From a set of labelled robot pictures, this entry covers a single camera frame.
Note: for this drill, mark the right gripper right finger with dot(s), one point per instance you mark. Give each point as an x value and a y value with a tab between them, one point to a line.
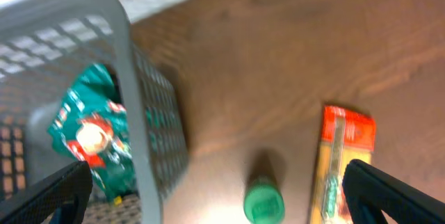
371	194

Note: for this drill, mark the grey plastic basket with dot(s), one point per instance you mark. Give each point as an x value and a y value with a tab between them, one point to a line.
45	46

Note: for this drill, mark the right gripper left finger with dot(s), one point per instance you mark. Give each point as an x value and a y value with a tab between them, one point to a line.
62	197

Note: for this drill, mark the orange spaghetti pack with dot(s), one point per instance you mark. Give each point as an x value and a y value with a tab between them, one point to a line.
345	135

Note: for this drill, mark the green coffee bag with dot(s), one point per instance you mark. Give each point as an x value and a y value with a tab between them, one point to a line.
91	126

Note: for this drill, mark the green lidded jar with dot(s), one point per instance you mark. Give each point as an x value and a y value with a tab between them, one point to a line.
263	202

